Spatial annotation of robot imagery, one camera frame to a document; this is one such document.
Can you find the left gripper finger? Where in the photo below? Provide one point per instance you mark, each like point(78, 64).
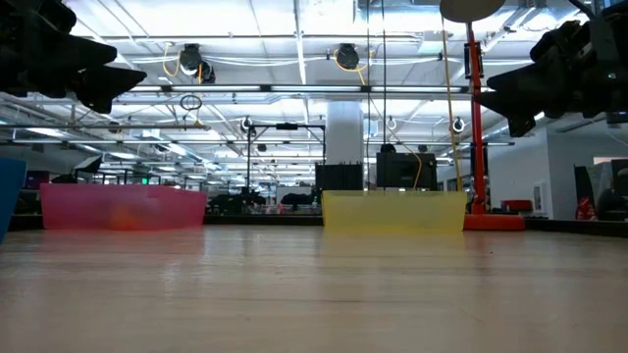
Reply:
point(108, 85)
point(93, 54)

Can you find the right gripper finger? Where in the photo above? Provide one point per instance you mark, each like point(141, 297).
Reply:
point(530, 77)
point(520, 105)

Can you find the red desk lamp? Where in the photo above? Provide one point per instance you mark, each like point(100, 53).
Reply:
point(475, 122)

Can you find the computer monitor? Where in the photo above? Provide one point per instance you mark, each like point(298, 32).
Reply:
point(617, 117)

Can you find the red box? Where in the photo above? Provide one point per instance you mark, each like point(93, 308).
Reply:
point(516, 206)

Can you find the pink plastic bin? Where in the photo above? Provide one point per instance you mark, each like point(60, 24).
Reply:
point(73, 206)

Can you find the black monitor back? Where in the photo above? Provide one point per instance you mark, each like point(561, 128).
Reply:
point(406, 171)

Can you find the blue plastic bin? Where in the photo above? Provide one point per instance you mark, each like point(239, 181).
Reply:
point(11, 196)

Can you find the yellow plastic bin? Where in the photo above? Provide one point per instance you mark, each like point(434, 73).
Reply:
point(392, 211)

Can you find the white column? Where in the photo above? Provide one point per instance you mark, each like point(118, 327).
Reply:
point(345, 132)

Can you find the black ribbed box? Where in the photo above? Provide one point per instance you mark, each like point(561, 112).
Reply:
point(338, 177)

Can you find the black metal frame rig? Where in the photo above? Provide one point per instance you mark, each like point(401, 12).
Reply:
point(287, 126)

